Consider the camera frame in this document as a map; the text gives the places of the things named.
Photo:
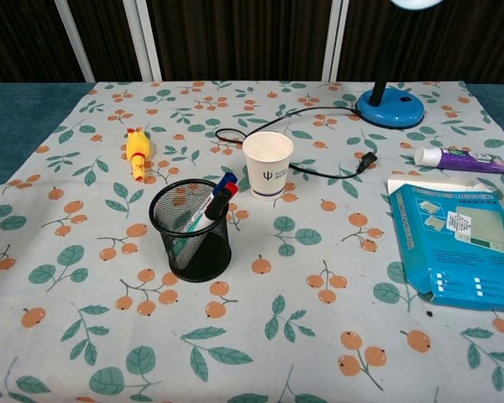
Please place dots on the blue base desk lamp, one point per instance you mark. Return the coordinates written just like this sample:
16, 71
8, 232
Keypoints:
392, 110

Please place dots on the white partition frame post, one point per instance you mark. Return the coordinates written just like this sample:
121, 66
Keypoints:
335, 40
73, 40
145, 40

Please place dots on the blue cardboard product box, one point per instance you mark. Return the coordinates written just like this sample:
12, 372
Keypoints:
466, 239

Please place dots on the black mesh pen holder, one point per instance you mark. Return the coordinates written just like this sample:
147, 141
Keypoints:
206, 256

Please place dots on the yellow rubber chicken toy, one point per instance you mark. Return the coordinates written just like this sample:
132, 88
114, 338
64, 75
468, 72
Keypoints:
138, 149

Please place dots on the purple toothpaste tube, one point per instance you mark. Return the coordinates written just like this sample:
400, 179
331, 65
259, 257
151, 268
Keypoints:
466, 160

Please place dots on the floral print tablecloth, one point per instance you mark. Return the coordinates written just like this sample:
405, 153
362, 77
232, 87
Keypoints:
277, 294

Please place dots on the white paper cup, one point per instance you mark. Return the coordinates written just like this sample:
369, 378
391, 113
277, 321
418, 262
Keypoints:
268, 172

